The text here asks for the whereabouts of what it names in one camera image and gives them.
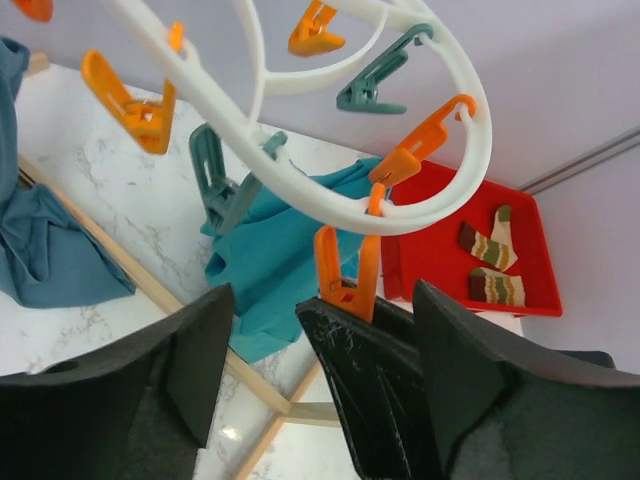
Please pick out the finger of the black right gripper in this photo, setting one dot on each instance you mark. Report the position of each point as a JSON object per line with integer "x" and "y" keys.
{"x": 378, "y": 389}
{"x": 393, "y": 320}

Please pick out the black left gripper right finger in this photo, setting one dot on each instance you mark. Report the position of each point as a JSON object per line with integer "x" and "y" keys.
{"x": 504, "y": 407}

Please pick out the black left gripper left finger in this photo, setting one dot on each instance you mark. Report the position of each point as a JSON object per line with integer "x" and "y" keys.
{"x": 125, "y": 390}

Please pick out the striped sock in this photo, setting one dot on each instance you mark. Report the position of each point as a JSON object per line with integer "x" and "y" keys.
{"x": 494, "y": 287}
{"x": 497, "y": 249}

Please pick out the red plastic bin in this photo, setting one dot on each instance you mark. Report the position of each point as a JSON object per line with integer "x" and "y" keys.
{"x": 434, "y": 256}

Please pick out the teal hanging cloth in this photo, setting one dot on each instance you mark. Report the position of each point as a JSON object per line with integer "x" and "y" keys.
{"x": 268, "y": 259}

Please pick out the orange clothespin holding cloth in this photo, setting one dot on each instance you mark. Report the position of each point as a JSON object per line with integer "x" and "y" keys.
{"x": 404, "y": 161}

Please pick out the dark blue cloth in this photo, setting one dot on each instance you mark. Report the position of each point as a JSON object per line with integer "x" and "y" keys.
{"x": 48, "y": 259}

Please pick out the teal clothespin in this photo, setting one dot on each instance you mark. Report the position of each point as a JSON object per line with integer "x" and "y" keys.
{"x": 361, "y": 94}
{"x": 225, "y": 201}

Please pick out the teal clothespin far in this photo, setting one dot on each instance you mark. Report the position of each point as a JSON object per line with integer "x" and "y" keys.
{"x": 361, "y": 94}

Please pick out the orange clothespin top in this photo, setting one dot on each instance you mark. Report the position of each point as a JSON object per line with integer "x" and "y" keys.
{"x": 311, "y": 36}

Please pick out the wooden drying rack frame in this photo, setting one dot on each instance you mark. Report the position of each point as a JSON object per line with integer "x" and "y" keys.
{"x": 200, "y": 325}

